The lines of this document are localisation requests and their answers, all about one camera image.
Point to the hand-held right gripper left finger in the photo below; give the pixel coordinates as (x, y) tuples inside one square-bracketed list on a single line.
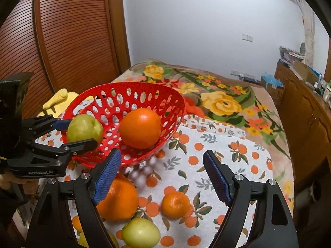
[(108, 178)]

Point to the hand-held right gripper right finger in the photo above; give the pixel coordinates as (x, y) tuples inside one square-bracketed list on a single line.
[(217, 180)]

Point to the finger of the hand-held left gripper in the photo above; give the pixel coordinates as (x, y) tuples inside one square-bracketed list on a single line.
[(62, 124), (82, 146)]

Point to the green apple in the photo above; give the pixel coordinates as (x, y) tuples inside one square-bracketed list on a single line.
[(141, 233), (85, 128)]

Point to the small tangerine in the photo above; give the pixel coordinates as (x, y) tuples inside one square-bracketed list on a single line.
[(175, 204)]

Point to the red perforated plastic basket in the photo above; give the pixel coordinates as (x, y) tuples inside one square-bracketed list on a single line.
[(144, 93)]

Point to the person's left hand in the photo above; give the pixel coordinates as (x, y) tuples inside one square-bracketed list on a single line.
[(10, 181)]

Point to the large orange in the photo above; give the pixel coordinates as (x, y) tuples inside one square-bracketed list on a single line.
[(141, 129), (121, 199)]

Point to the yellow plush toy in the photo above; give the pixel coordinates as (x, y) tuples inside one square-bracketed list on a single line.
[(58, 98)]

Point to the white orange-print cloth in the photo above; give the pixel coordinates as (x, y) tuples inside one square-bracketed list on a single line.
[(206, 139)]

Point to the floral blanket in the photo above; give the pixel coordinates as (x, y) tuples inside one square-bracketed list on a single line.
[(222, 103)]

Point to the louvered wooden wardrobe door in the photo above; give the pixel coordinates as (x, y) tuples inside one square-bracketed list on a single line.
[(64, 38)]

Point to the grey cylindrical object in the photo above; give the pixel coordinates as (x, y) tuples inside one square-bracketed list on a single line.
[(310, 193)]

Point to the wooden cabinet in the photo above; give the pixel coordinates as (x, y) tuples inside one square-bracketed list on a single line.
[(302, 118)]

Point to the box with blue bag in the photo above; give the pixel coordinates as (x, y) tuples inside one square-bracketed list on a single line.
[(271, 82)]

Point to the cardboard box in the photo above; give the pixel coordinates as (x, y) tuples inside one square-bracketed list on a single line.
[(305, 72)]

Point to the stack of papers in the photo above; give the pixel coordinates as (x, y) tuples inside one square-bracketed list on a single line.
[(291, 55)]

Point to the patterned curtain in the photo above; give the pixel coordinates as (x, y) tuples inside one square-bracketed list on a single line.
[(309, 36)]

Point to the white wall socket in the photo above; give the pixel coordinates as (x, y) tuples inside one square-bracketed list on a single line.
[(236, 73)]

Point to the white wall switch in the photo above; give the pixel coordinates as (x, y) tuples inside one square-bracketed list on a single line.
[(247, 37)]

